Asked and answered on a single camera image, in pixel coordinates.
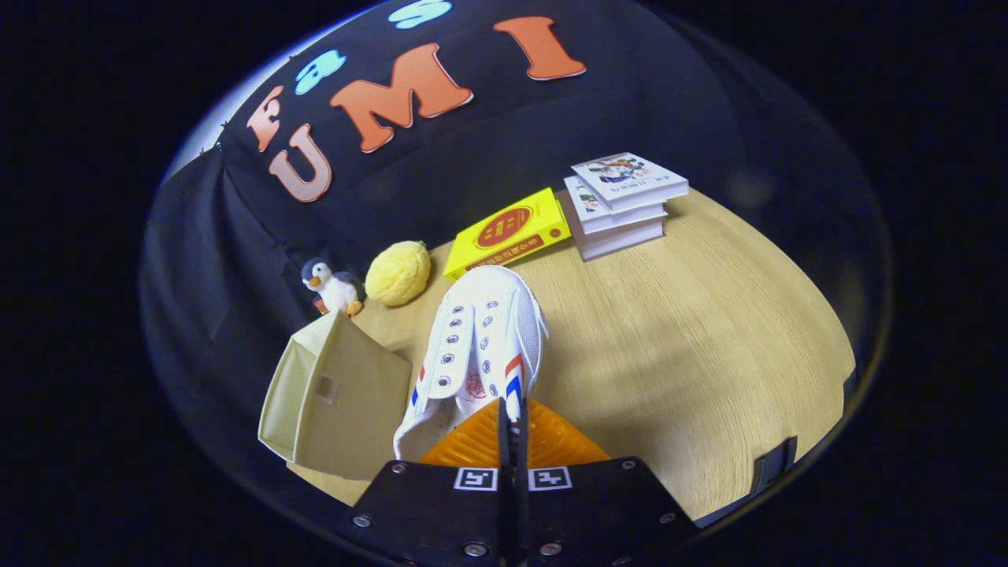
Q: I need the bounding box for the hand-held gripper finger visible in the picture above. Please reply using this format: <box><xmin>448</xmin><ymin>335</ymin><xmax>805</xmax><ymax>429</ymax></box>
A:
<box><xmin>349</xmin><ymin>396</ymin><xmax>519</xmax><ymax>567</ymax></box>
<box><xmin>517</xmin><ymin>398</ymin><xmax>700</xmax><ymax>567</ymax></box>

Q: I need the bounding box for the white shoe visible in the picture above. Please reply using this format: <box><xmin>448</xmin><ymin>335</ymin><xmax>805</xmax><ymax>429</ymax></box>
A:
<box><xmin>393</xmin><ymin>265</ymin><xmax>550</xmax><ymax>462</ymax></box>

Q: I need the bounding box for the cream fabric storage box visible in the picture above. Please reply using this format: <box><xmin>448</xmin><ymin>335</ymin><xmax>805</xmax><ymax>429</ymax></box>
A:
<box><xmin>258</xmin><ymin>309</ymin><xmax>413</xmax><ymax>482</ymax></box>

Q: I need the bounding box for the yellow round plush bun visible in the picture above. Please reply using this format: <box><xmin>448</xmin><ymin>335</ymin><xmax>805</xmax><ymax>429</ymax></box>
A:
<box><xmin>365</xmin><ymin>240</ymin><xmax>432</xmax><ymax>307</ymax></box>

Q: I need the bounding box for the yellow book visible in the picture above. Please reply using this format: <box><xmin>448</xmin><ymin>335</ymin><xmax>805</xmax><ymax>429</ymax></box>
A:
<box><xmin>443</xmin><ymin>187</ymin><xmax>572</xmax><ymax>283</ymax></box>

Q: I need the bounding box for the penguin plush toy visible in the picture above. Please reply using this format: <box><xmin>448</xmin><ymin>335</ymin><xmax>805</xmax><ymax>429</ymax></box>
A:
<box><xmin>301</xmin><ymin>258</ymin><xmax>365</xmax><ymax>317</ymax></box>

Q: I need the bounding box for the brown edged book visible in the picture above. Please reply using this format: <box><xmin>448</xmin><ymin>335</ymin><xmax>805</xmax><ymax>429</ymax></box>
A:
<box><xmin>573</xmin><ymin>213</ymin><xmax>666</xmax><ymax>261</ymax></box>

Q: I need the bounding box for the black table edge clamp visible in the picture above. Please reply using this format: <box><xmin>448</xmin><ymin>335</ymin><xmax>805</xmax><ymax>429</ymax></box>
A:
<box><xmin>752</xmin><ymin>435</ymin><xmax>799</xmax><ymax>493</ymax></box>

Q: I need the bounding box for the black backdrop cloth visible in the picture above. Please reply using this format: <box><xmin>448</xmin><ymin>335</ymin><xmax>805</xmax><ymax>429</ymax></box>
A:
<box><xmin>142</xmin><ymin>0</ymin><xmax>891</xmax><ymax>473</ymax></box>

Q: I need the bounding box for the white illustrated cover book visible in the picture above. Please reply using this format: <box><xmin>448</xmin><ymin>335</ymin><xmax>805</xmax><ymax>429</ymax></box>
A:
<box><xmin>571</xmin><ymin>152</ymin><xmax>690</xmax><ymax>213</ymax></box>

